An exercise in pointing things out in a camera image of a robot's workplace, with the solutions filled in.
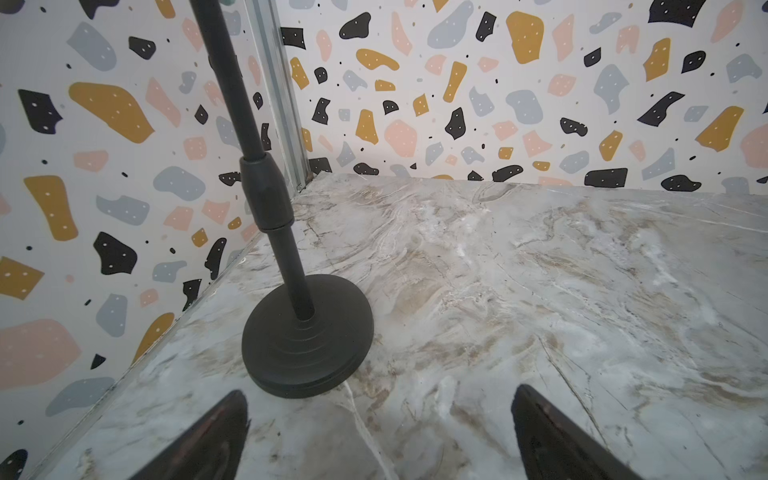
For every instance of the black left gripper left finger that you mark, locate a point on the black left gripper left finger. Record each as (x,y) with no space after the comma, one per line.
(210,449)

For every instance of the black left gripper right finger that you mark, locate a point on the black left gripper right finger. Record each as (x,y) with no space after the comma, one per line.
(553,447)

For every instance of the black microphone stand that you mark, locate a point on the black microphone stand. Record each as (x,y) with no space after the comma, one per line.
(311,333)

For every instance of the aluminium corner post left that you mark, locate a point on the aluminium corner post left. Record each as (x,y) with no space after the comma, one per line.
(285,134)

